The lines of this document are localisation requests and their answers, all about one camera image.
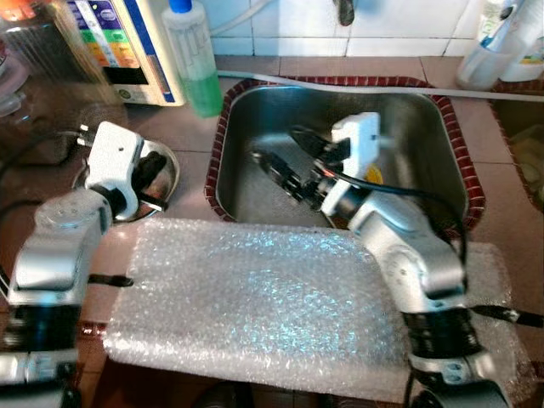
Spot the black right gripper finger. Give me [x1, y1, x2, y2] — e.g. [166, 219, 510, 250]
[251, 151, 311, 205]
[289, 126, 337, 162]

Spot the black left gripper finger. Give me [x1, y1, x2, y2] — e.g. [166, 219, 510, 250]
[136, 151, 168, 195]

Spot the stainless steel bowl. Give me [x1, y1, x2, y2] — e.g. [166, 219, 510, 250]
[72, 139, 181, 224]

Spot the yellow plastic cup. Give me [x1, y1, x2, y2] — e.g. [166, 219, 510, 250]
[364, 164, 385, 186]

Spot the white straight pipe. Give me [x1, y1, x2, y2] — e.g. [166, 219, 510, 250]
[217, 70, 544, 103]

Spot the green liquid bottle blue cap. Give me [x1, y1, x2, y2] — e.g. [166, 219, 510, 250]
[161, 0, 224, 118]

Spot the stainless steel sink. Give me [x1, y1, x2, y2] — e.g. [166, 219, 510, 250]
[214, 83, 470, 226]

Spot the clear plastic food container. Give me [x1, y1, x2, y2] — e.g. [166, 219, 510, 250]
[508, 123, 544, 184]

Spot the clear bubble wrap sheet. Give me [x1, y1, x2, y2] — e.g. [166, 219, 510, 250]
[102, 217, 532, 405]

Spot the dark side basin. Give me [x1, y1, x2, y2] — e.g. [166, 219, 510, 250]
[489, 98, 544, 213]

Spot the white water purifier appliance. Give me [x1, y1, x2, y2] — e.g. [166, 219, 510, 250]
[64, 0, 186, 107]

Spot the dark metal faucet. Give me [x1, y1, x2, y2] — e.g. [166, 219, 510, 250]
[334, 0, 356, 26]

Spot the glass jar orange lid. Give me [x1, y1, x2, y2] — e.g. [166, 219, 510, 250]
[0, 0, 128, 145]

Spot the clear plastic cup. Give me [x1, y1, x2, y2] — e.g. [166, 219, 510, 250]
[456, 38, 511, 90]

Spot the large white detergent bottle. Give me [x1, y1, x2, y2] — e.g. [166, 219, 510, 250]
[501, 0, 544, 83]

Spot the small white green-label bottle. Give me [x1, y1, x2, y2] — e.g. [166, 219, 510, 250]
[480, 0, 519, 52]

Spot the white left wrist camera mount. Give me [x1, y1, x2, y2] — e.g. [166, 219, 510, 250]
[85, 121, 144, 213]

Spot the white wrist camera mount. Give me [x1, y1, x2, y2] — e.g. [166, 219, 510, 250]
[85, 121, 144, 213]
[323, 112, 381, 218]

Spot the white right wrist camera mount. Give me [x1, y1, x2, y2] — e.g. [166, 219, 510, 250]
[323, 112, 381, 218]

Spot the black left arm strap tail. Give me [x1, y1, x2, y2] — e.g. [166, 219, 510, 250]
[88, 274, 134, 287]

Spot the black arm strap tail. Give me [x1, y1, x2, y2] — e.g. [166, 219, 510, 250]
[470, 303, 543, 328]
[88, 274, 134, 287]

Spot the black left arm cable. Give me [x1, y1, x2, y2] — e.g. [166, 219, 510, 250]
[0, 126, 94, 171]

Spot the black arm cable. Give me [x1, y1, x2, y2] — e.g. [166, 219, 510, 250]
[319, 166, 470, 273]
[0, 126, 94, 171]

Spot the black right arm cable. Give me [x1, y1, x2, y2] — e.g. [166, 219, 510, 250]
[319, 166, 470, 273]

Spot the white flexible hose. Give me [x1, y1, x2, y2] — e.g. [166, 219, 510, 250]
[208, 0, 260, 37]

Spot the black right arm strap tail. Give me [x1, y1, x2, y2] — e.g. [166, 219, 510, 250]
[470, 303, 543, 328]

